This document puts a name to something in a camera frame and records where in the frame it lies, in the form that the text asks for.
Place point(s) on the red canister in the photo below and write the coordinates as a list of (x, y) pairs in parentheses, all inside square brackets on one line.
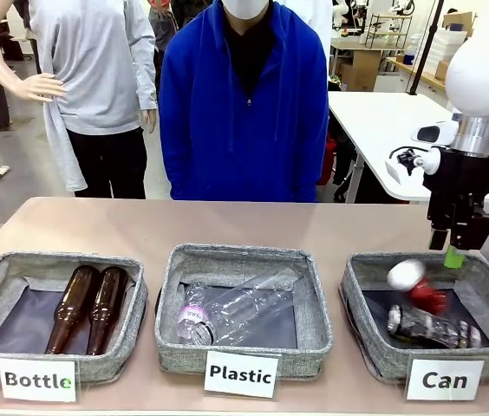
[(327, 160)]

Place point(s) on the crushed silver black can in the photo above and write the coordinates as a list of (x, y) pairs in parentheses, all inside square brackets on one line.
[(431, 327)]

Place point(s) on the cardboard box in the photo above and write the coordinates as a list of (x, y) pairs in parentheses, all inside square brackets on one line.
[(458, 21)]

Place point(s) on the white Bottle label sign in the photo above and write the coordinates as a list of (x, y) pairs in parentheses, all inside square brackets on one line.
[(38, 380)]

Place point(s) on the white Plastic label sign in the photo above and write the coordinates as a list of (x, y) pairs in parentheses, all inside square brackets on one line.
[(241, 375)]

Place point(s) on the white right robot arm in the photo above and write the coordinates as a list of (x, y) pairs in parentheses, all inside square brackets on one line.
[(483, 78)]

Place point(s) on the white face mask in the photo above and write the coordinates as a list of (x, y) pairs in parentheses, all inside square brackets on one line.
[(244, 8)]

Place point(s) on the mannequin in grey shirt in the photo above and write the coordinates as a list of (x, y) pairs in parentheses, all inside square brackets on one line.
[(93, 65)]

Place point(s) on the grey fabric plastic basket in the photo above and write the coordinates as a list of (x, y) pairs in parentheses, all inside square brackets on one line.
[(244, 357)]

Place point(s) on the person in blue jacket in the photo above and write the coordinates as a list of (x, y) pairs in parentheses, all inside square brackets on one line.
[(227, 130)]

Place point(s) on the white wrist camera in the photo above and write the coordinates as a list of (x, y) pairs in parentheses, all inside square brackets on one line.
[(437, 132)]

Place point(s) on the white paper card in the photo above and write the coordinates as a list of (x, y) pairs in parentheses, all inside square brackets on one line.
[(394, 172)]

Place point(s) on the white side table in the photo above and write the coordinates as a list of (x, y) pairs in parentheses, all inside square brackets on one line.
[(383, 125)]

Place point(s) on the large clear plastic bottle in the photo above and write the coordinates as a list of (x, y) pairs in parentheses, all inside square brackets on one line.
[(253, 303)]

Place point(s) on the stack of white boxes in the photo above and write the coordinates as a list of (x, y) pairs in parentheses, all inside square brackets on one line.
[(444, 47)]

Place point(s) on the crushed red can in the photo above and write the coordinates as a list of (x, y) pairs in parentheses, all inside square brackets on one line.
[(426, 297)]

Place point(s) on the small crumpled plastic bottle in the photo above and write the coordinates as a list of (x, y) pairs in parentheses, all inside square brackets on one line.
[(192, 313)]

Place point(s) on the wooden workbench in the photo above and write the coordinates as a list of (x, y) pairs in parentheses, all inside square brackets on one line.
[(366, 60)]

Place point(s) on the black stand pole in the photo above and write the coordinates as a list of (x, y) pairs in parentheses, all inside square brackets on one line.
[(426, 43)]

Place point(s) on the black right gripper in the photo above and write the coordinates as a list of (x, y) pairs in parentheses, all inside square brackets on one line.
[(461, 177)]

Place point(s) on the white Can label sign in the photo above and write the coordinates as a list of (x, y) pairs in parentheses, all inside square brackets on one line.
[(445, 380)]

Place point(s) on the brown glass bottle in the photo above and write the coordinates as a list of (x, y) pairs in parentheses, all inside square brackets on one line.
[(75, 303), (108, 303)]

